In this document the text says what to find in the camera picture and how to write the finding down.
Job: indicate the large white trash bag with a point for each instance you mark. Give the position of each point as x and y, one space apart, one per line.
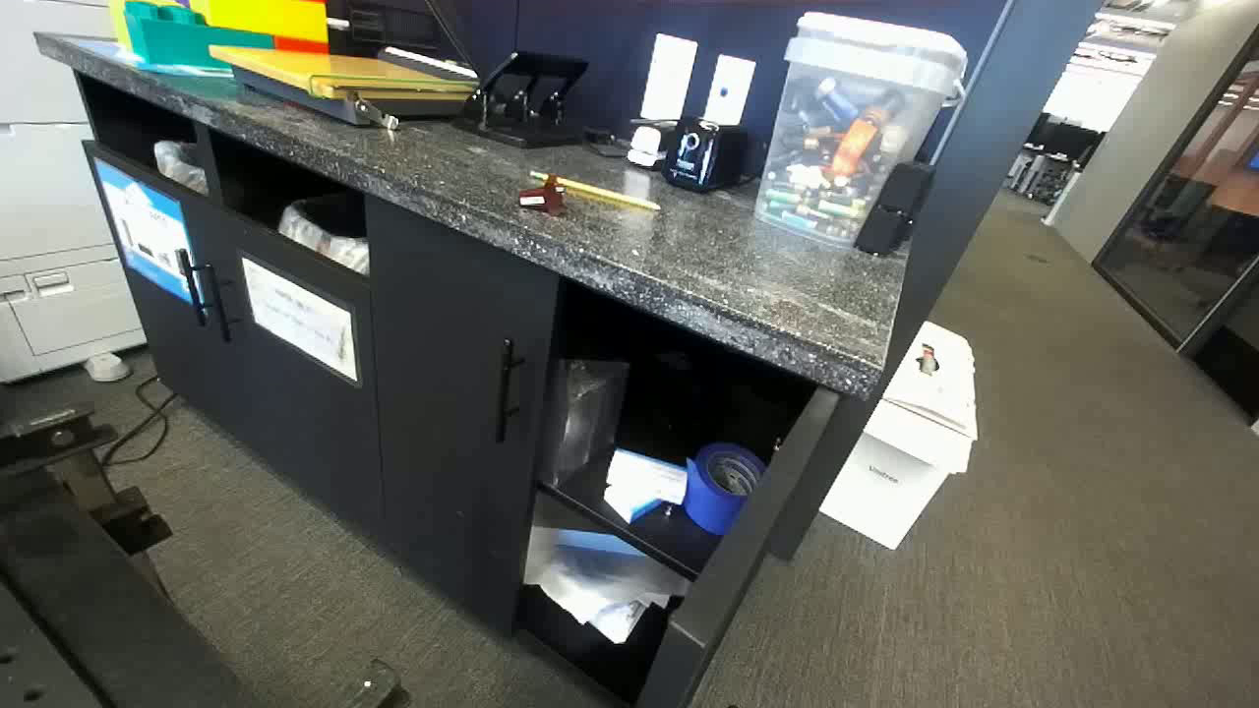
330 238

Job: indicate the clear plastic bag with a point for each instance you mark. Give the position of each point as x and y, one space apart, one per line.
584 417

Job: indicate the white and blue packet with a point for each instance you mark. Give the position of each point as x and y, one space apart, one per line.
638 482

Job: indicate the blue and white label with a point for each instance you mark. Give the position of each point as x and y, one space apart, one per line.
143 228

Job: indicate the black cabinet with granite counter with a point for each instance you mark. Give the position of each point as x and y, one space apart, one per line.
446 396

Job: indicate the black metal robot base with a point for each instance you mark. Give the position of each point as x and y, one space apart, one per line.
80 575

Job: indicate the blue tape roll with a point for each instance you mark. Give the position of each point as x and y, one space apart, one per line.
713 490

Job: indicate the open black cabinet door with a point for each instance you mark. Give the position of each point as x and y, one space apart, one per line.
734 562

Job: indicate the glass office door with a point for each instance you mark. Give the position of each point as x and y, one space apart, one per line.
1182 208

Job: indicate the short white wall plate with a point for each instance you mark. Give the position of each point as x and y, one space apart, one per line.
731 89

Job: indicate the black hole punch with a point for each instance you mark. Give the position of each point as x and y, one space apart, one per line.
529 105

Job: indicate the yellow pencil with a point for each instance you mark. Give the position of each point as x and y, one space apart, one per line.
609 194

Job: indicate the white filing cabinet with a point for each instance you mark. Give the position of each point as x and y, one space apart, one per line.
54 261

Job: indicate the white paper label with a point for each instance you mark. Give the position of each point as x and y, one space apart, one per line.
299 317

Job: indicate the black rectangular device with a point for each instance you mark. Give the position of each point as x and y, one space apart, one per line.
896 204

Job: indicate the small white dispenser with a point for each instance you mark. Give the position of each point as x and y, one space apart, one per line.
644 144

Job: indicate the pile of white plastic sheets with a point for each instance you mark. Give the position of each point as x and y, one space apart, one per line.
593 573

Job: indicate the yellow and orange folder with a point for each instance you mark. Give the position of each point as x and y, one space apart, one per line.
269 19

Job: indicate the small white trash bag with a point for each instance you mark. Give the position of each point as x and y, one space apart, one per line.
181 167

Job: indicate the tall white wall plate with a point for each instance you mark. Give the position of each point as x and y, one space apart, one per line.
671 74

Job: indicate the clear plastic container with lid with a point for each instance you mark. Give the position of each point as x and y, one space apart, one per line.
850 124

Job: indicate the green file organizer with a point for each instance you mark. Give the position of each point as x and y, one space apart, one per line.
164 35

